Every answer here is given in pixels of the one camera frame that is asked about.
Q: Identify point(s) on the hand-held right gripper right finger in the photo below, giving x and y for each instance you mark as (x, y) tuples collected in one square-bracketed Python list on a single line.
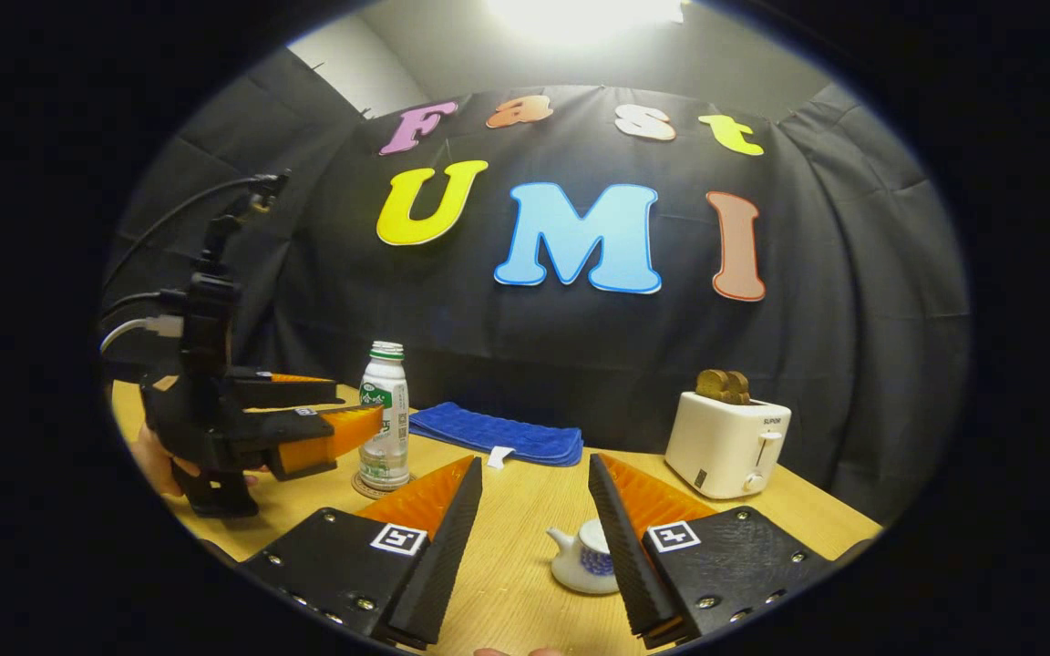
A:
[(630, 556)]

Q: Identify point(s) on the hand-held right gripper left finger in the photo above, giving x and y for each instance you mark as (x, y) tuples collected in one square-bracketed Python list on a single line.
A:
[(438, 556)]

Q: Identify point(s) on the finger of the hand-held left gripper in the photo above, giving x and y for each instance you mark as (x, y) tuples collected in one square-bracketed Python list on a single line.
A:
[(288, 392), (306, 433)]

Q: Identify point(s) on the white teacup lid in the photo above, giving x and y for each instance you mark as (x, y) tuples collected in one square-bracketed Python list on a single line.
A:
[(593, 533)]

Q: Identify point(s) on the white blue-patterned teacup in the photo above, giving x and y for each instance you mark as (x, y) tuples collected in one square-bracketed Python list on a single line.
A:
[(580, 569)]

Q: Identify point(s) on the round beige coaster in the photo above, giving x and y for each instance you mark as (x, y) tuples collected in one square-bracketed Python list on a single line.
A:
[(363, 487)]

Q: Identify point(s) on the white water bottle green label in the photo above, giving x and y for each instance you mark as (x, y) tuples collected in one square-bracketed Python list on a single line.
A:
[(386, 410)]

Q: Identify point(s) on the folded blue towel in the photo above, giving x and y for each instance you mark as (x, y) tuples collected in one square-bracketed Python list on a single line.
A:
[(488, 430)]

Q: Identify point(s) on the cream toaster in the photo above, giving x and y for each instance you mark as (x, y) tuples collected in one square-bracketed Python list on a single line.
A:
[(721, 446)]

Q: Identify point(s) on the brown bread slice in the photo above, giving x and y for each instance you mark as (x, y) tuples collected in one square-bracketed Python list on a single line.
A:
[(723, 387)]

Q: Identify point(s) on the black backdrop cloth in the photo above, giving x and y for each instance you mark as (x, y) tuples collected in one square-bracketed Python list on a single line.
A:
[(580, 346)]

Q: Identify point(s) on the ceiling light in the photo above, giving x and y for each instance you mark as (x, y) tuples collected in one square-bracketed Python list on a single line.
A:
[(580, 14)]

